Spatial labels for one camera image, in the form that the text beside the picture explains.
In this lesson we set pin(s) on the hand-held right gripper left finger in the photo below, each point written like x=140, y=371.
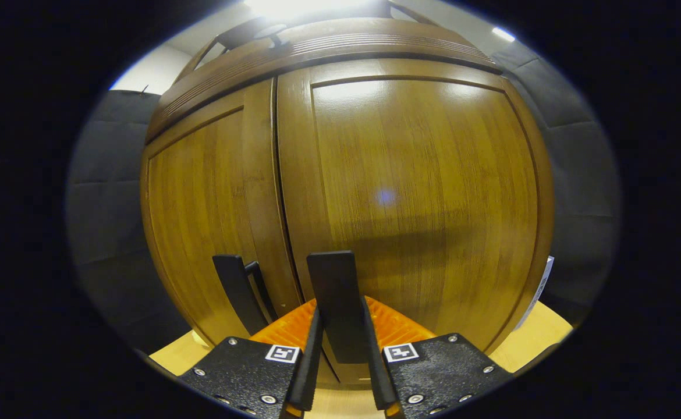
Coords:
x=308, y=372

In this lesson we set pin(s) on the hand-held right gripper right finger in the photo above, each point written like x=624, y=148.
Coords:
x=375, y=378

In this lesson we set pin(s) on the wooden cabinet door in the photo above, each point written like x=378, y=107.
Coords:
x=201, y=203
x=422, y=174

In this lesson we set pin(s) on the wooden double-door shoe cabinet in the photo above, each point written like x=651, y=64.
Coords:
x=233, y=38

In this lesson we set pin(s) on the cream plush object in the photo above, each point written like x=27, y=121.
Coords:
x=201, y=338

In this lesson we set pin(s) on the pale spine book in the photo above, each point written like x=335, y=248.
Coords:
x=541, y=285

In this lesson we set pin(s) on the large ceiling light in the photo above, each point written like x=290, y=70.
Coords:
x=311, y=6

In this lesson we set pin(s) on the small ceiling light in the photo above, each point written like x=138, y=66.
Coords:
x=503, y=34

